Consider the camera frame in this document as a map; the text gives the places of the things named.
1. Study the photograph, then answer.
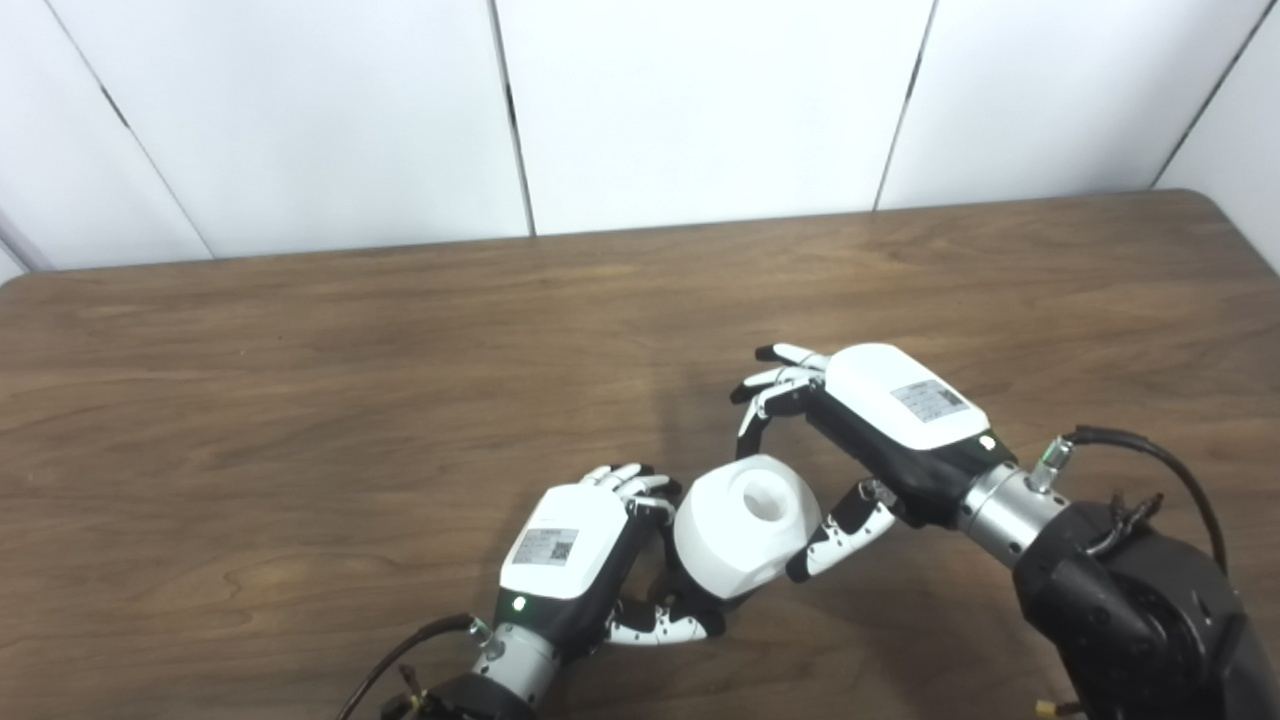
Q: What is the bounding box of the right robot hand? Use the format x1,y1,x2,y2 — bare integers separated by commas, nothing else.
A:
730,343,1018,583

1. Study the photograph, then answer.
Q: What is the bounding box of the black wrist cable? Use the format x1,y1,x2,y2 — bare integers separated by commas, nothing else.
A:
1030,425,1229,576
335,613,483,720

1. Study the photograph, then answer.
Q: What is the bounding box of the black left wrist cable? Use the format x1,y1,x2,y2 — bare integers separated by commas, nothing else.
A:
335,613,483,720

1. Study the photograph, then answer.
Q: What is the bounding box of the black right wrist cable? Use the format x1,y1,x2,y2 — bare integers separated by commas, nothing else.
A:
1030,425,1229,576

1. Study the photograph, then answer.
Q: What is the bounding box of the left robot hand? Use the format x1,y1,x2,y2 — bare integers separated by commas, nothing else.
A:
493,462,727,663

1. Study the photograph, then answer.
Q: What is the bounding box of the round white plastic piece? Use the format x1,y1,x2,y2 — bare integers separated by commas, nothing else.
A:
673,455,823,601

